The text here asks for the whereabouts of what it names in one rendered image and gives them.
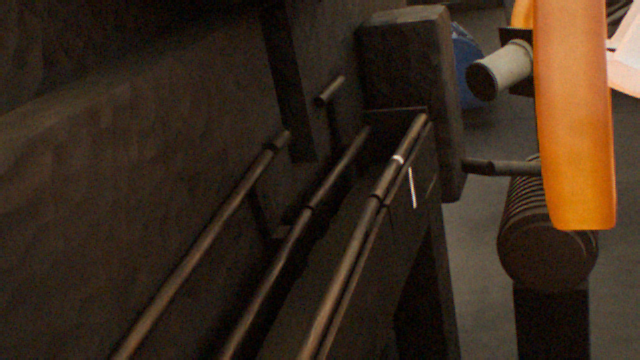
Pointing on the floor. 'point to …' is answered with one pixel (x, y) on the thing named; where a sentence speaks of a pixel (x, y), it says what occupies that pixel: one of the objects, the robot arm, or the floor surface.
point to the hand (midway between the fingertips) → (580, 62)
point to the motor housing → (546, 275)
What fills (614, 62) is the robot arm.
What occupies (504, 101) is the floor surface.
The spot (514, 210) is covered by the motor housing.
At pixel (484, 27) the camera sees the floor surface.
